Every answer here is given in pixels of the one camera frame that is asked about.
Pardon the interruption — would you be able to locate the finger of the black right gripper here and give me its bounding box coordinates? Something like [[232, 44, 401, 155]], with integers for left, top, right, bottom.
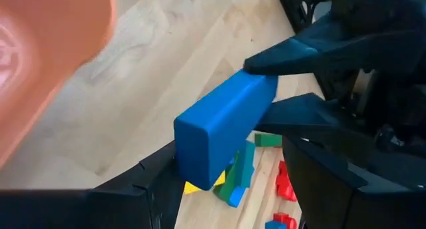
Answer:
[[244, 37, 333, 76], [256, 93, 337, 130]]

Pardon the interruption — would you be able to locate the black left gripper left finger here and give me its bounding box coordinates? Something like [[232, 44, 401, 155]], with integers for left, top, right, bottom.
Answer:
[[96, 141, 186, 229]]

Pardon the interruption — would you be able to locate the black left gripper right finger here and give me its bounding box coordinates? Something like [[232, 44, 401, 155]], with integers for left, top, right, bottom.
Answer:
[[282, 136, 369, 229]]

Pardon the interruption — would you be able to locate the blue wooden plank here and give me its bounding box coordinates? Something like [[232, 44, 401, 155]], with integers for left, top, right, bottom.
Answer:
[[173, 69, 279, 192], [226, 185, 249, 209]]

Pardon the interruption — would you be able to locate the red two-stud plastic brick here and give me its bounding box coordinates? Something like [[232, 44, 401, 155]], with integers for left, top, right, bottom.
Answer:
[[275, 160, 298, 203], [272, 212, 298, 229]]

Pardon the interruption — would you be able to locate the dark green wooden plank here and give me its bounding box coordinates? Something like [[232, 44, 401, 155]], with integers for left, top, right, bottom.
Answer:
[[254, 132, 284, 148]]

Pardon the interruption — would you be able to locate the orange plastic bin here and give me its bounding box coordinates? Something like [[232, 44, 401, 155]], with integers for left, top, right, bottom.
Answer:
[[0, 0, 116, 170]]

